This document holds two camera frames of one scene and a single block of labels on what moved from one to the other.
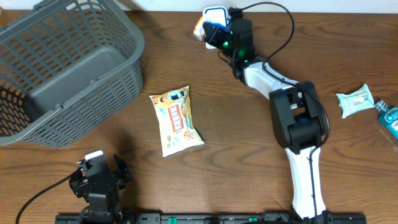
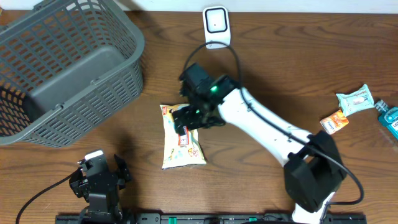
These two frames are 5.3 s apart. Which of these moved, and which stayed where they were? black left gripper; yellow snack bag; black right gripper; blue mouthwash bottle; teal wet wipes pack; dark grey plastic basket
Moved: black right gripper; yellow snack bag
Stayed: teal wet wipes pack; blue mouthwash bottle; dark grey plastic basket; black left gripper
